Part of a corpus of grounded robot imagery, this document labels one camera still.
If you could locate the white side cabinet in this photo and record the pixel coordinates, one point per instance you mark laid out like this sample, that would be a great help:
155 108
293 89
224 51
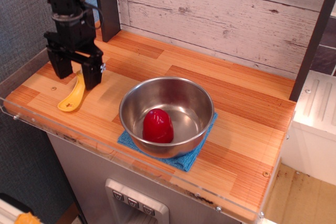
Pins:
310 143

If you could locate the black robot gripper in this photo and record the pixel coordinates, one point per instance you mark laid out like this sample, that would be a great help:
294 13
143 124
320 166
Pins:
74 40

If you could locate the grey cabinet with dispenser panel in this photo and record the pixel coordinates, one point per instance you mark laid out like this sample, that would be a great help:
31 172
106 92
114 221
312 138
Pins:
111 193

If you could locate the red toy bell pepper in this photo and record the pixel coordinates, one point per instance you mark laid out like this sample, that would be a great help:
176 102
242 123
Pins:
158 127

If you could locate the stainless steel bowl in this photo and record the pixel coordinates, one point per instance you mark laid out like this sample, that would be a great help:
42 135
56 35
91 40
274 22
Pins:
189 106

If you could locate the dark right support post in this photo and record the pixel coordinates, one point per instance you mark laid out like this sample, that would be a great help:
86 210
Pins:
314 42

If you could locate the clear acrylic table guard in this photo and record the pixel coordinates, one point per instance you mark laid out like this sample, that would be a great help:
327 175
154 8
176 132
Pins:
236 166

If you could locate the yellow object bottom left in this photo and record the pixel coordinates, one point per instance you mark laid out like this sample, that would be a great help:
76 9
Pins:
27 218

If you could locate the dark support post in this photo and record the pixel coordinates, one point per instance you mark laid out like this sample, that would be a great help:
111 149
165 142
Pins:
110 23
314 42

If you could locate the yellow brush white bristles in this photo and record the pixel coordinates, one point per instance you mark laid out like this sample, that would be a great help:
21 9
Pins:
74 99

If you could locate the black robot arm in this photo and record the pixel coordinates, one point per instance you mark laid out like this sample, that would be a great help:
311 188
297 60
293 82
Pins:
24 23

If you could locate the blue cloth mat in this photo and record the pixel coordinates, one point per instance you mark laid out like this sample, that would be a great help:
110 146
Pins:
184 162

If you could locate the dark left support post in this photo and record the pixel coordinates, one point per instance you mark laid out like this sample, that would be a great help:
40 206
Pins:
110 23

